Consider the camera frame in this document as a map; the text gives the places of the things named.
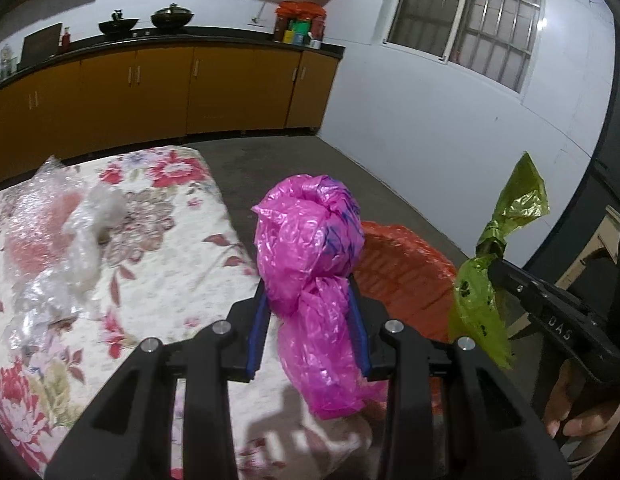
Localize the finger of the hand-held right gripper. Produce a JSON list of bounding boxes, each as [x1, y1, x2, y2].
[[487, 257, 540, 311]]

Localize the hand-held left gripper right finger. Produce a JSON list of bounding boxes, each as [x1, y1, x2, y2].
[[347, 280, 558, 480]]

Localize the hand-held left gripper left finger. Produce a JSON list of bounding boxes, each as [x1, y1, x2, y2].
[[44, 282, 271, 480]]

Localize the yellow-green plastic bag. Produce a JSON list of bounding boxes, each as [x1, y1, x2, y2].
[[449, 151, 549, 368]]

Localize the orange basket with red liner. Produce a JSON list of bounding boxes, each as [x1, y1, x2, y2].
[[357, 220, 461, 343]]

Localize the pink plastic bag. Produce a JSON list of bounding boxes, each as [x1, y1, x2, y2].
[[251, 172, 385, 420]]

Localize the person's right hand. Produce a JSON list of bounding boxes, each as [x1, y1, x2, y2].
[[544, 360, 620, 441]]

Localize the floral blanket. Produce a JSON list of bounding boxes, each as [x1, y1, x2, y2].
[[0, 145, 391, 480]]

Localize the white plastic bag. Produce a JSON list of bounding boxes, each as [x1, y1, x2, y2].
[[62, 185, 128, 306]]

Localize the wooden base cabinets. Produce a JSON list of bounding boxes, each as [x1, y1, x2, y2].
[[0, 42, 341, 188]]

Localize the clear plastic bag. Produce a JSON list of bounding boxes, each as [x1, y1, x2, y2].
[[0, 155, 98, 356]]

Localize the barred window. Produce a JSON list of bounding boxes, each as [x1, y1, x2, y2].
[[382, 0, 548, 93]]

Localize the dark pot with lid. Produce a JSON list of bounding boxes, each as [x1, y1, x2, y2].
[[150, 4, 195, 28]]

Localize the black wok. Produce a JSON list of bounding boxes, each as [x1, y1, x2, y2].
[[98, 10, 140, 36]]

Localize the dark cutting board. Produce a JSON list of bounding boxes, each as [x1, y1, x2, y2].
[[20, 23, 62, 61]]

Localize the cream wooden frame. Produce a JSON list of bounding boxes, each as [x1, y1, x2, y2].
[[560, 205, 620, 291]]

